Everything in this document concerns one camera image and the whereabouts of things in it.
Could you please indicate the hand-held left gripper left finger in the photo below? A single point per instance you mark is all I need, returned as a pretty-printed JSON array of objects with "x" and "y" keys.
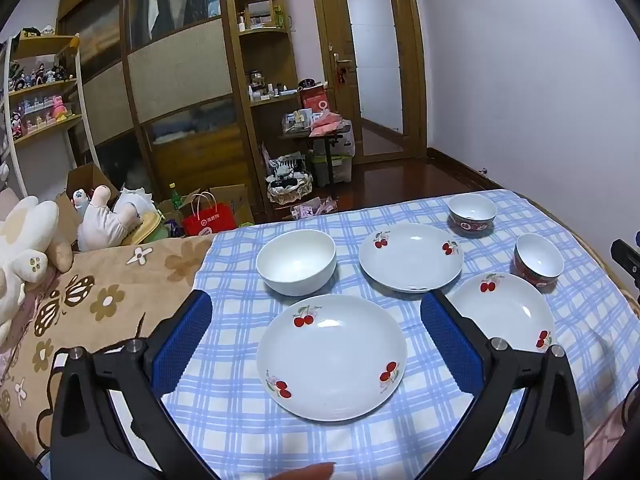
[{"x": 182, "y": 345}]

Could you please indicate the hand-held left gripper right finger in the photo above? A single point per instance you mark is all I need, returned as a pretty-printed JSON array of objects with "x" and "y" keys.
[{"x": 450, "y": 345}]

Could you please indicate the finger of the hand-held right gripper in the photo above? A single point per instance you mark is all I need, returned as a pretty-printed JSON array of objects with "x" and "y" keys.
[{"x": 627, "y": 257}]

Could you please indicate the white cherry print plate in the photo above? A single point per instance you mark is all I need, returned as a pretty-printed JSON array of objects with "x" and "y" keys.
[
  {"x": 330, "y": 360},
  {"x": 505, "y": 310},
  {"x": 410, "y": 260}
]

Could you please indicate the plain white bowl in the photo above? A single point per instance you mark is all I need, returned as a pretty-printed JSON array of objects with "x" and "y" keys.
[{"x": 295, "y": 260}]

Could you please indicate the person's left hand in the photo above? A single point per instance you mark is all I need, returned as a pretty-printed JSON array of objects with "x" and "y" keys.
[{"x": 305, "y": 472}]

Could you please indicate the blue checkered cloth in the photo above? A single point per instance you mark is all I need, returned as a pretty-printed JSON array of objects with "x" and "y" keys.
[{"x": 240, "y": 410}]

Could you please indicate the red patterned bowl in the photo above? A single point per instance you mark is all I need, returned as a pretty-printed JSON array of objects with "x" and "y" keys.
[
  {"x": 470, "y": 207},
  {"x": 537, "y": 255}
]

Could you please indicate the green yellow plush cushion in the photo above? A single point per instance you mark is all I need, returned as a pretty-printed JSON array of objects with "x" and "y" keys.
[{"x": 152, "y": 227}]

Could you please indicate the red paper bag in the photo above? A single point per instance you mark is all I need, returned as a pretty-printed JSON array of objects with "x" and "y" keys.
[{"x": 210, "y": 220}]

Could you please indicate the pink and white plush doll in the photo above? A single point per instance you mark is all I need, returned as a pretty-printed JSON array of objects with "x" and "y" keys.
[{"x": 102, "y": 225}]

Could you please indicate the green bottle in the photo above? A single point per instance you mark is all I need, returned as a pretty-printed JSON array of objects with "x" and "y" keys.
[{"x": 175, "y": 199}]

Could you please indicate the open cardboard box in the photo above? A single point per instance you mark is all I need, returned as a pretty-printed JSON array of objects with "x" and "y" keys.
[
  {"x": 235, "y": 200},
  {"x": 87, "y": 177}
]

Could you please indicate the white spiky plush toy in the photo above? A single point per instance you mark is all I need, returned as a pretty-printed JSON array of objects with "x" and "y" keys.
[{"x": 135, "y": 197}]

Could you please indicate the woven basket with clothes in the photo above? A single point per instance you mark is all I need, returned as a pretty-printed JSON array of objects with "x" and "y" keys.
[{"x": 290, "y": 192}]

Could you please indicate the box of pink packets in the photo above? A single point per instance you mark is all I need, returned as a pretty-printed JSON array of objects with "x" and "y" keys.
[{"x": 312, "y": 208}]

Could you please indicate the cream flower plush toy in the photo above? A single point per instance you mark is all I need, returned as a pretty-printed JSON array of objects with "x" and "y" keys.
[{"x": 25, "y": 240}]

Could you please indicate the clear storage box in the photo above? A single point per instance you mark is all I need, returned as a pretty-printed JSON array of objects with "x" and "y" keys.
[{"x": 342, "y": 167}]

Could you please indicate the small black folding table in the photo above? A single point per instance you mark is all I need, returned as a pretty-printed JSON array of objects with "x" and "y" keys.
[{"x": 330, "y": 160}]

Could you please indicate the pink packet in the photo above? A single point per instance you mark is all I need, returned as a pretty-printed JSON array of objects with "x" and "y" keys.
[{"x": 325, "y": 125}]

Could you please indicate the wooden wardrobe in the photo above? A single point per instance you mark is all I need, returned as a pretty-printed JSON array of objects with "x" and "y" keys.
[{"x": 175, "y": 70}]

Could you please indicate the red gift box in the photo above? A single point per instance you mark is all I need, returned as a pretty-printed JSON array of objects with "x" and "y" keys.
[{"x": 315, "y": 102}]

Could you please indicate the white shelf with figurines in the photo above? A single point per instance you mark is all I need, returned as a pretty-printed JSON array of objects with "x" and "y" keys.
[{"x": 45, "y": 91}]

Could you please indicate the wooden door with glass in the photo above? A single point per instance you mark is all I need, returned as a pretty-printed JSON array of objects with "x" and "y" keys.
[{"x": 322, "y": 60}]

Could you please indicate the wooden corner shelf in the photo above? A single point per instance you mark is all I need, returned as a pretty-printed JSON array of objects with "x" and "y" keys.
[{"x": 265, "y": 30}]

